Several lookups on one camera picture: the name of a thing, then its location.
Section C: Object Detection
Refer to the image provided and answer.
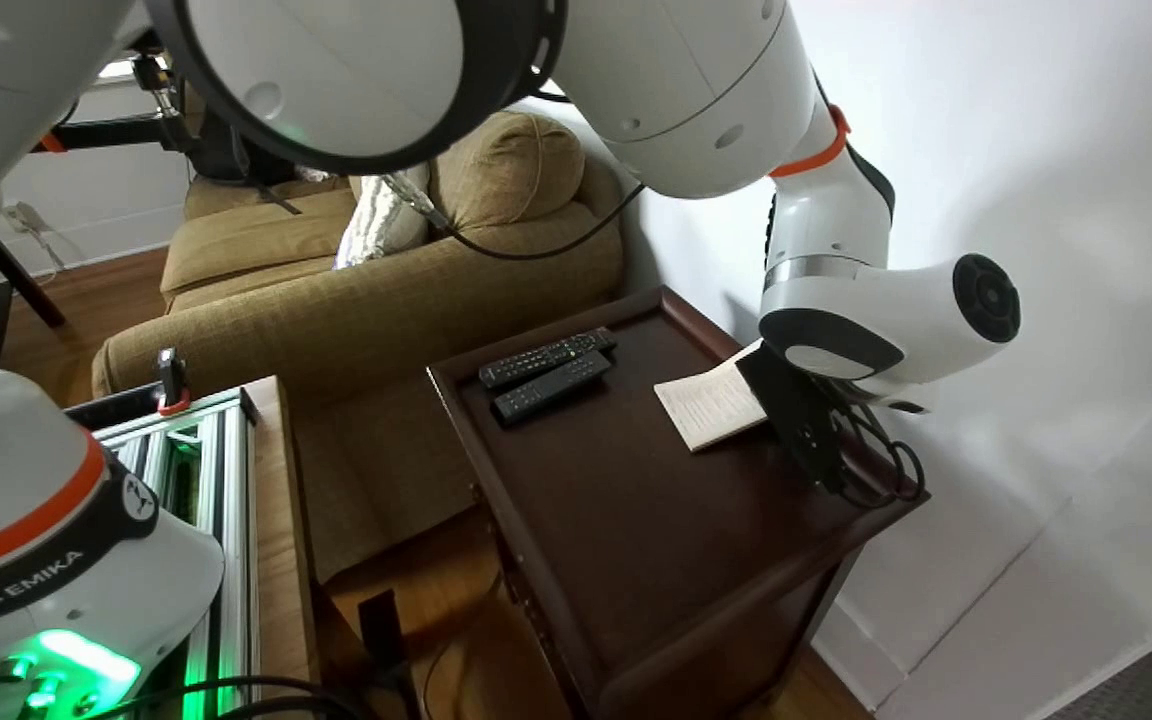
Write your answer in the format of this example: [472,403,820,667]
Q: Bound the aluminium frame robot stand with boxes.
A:
[65,386,287,720]

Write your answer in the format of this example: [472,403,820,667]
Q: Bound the black remote control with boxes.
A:
[492,352,613,427]
[474,327,614,394]

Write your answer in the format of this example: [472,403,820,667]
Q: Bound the white knitted cushion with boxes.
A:
[335,177,428,270]

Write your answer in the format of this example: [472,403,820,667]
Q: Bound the olive brown sofa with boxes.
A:
[90,143,625,580]

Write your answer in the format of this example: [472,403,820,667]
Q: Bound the white book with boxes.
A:
[655,349,768,451]

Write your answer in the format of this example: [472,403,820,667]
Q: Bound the black remote control upper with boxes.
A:
[474,327,614,394]

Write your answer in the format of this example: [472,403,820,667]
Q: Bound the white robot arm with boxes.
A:
[0,0,1019,720]

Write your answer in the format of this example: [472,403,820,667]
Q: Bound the olive sofa back cushion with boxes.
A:
[433,112,585,227]

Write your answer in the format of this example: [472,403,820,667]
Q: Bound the dark brown wooden side table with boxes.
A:
[428,289,924,720]

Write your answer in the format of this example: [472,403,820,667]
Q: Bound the black remote control lower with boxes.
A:
[492,352,613,427]

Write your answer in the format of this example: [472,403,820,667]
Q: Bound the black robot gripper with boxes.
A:
[748,349,929,507]

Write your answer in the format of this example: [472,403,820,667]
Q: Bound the black backpack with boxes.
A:
[170,82,295,190]

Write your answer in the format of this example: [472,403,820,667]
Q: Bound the black red clamp handle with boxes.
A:
[156,349,193,415]

